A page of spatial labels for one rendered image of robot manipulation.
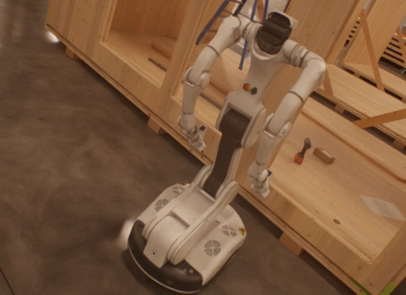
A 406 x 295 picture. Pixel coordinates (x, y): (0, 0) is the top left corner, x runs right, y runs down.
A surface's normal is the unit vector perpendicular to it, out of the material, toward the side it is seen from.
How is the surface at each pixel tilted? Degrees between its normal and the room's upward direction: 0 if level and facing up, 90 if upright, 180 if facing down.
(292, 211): 90
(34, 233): 0
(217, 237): 38
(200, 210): 23
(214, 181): 60
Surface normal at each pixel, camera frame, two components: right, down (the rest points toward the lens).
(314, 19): -0.66, 0.12
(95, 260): 0.34, -0.83
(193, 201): 0.10, -0.69
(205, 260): -0.08, -0.54
